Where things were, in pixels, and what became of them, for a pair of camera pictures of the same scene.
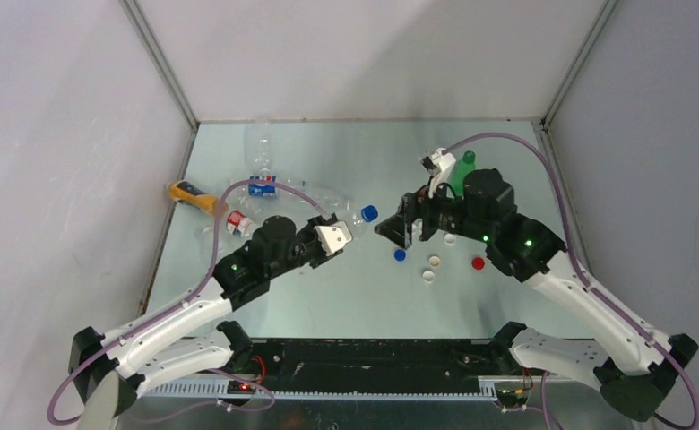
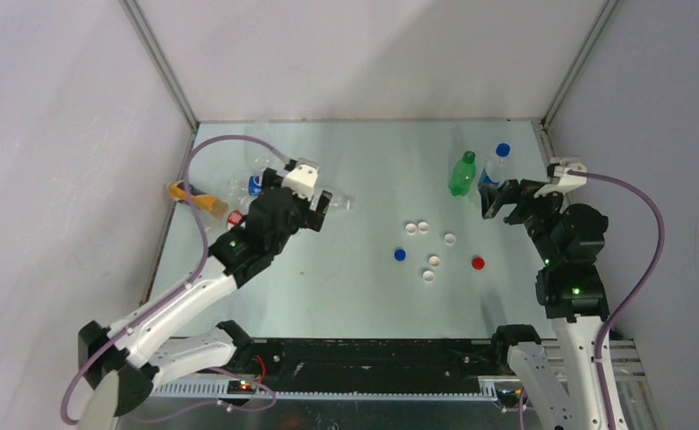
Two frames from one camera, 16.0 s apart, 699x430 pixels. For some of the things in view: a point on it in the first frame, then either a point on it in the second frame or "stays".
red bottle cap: (478, 262) stays
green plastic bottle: (463, 167) stays
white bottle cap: (450, 239) stays
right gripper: (400, 226) -> (522, 190)
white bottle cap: (428, 277) stays
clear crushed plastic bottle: (361, 229) -> (496, 173)
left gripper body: (307, 249) -> (304, 217)
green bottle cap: (469, 157) stays
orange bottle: (190, 194) stays
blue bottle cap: (369, 213) -> (503, 150)
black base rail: (375, 366) stays
